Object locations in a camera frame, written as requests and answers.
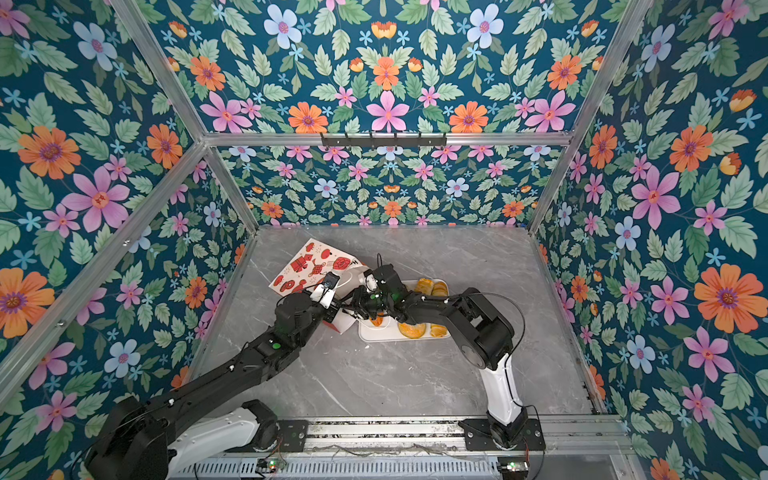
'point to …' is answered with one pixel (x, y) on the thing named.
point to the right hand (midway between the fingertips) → (339, 304)
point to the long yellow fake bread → (439, 289)
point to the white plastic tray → (389, 329)
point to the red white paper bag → (308, 269)
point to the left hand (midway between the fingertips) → (335, 276)
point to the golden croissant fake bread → (424, 286)
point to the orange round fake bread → (412, 331)
